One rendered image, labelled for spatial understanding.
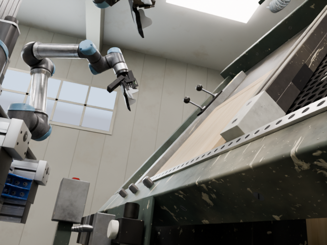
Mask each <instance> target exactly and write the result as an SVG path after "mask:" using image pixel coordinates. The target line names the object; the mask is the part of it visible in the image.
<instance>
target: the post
mask: <svg viewBox="0 0 327 245"><path fill-rule="evenodd" d="M72 226H73V223H69V222H61V221H59V222H58V224H57V228H56V232H55V236H54V241H53V245H69V241H70V237H71V232H72V231H71V228H72Z"/></svg>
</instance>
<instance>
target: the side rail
mask: <svg viewBox="0 0 327 245"><path fill-rule="evenodd" d="M231 81H232V78H231V76H228V77H227V78H225V79H224V80H223V81H222V82H221V83H220V84H219V85H218V87H217V88H216V89H215V90H214V91H213V92H212V94H215V93H219V92H220V91H221V90H223V89H224V88H225V87H226V86H227V85H228V84H229V83H230V82H231ZM212 98H213V96H212V95H209V96H208V97H207V98H206V99H205V100H204V101H203V102H202V103H201V104H200V106H201V107H203V106H206V105H207V104H208V103H209V102H210V101H211V99H212ZM200 111H201V110H200V108H199V107H197V108H196V109H195V110H194V112H193V113H192V114H191V115H190V116H189V117H188V118H187V119H186V120H185V121H184V122H183V123H182V124H181V125H180V126H179V127H178V128H177V129H176V130H175V131H174V132H173V133H172V134H171V135H170V136H169V138H168V139H167V140H166V141H165V142H164V143H163V144H162V145H161V146H160V147H159V148H158V149H157V150H156V151H155V152H154V153H153V154H152V155H151V156H150V157H149V158H148V159H147V160H146V161H145V162H144V164H143V165H142V166H141V167H140V168H139V169H138V170H137V171H136V172H135V173H134V174H133V175H132V176H131V177H130V178H129V179H128V180H127V181H126V182H125V183H124V184H123V185H122V186H121V187H120V189H119V190H118V191H117V192H116V193H115V194H117V193H118V192H119V191H120V190H121V189H124V190H126V189H128V187H129V186H130V185H131V184H132V183H133V184H135V183H136V182H137V181H138V180H139V179H140V178H141V177H142V176H143V175H144V174H145V172H146V171H147V170H148V169H149V168H150V167H151V166H152V165H153V164H154V163H155V162H156V161H157V160H158V159H159V157H160V156H161V155H162V154H163V153H164V152H165V151H166V150H167V149H168V148H169V147H170V146H171V145H172V144H173V142H174V141H175V140H176V139H177V138H178V137H179V136H180V135H181V134H182V133H183V132H184V131H185V130H186V129H187V127H188V126H189V125H190V124H191V123H192V122H193V121H194V120H195V119H196V118H197V117H198V116H197V114H198V113H199V112H200ZM115 194H114V195H115Z"/></svg>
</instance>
